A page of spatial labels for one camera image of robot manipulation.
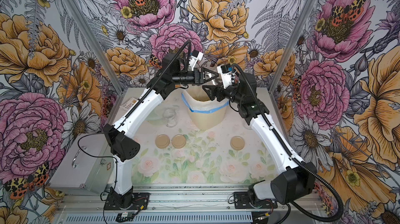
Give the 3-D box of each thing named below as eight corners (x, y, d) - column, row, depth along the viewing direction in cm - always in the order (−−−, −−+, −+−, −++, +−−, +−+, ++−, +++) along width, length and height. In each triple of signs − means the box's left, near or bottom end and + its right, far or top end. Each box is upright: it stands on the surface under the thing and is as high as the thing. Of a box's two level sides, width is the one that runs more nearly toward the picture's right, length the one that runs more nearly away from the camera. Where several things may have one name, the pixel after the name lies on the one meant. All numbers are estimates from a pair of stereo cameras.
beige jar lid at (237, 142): (231, 150, 94) (231, 148, 92) (229, 137, 99) (230, 135, 97) (244, 150, 94) (245, 148, 92) (242, 137, 99) (243, 135, 97)
